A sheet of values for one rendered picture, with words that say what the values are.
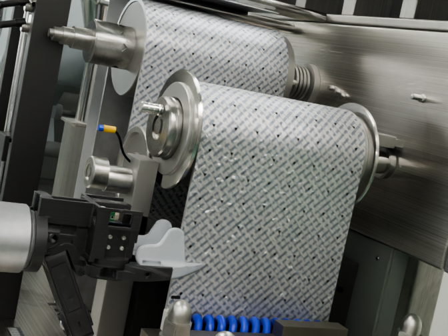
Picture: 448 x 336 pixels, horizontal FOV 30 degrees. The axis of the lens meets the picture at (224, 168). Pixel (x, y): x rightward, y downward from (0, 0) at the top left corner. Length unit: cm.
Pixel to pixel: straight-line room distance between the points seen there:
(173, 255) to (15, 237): 19
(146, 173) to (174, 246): 11
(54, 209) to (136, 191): 15
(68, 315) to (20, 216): 13
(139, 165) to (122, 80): 26
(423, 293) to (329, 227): 35
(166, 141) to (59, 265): 19
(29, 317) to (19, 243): 46
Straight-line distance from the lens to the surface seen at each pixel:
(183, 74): 102
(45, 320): 134
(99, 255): 93
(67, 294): 95
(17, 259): 91
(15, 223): 90
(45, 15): 125
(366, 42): 129
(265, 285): 106
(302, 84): 137
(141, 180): 104
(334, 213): 109
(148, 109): 100
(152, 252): 96
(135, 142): 116
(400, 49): 122
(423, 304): 140
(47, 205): 92
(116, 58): 123
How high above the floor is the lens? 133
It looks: 7 degrees down
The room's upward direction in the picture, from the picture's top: 12 degrees clockwise
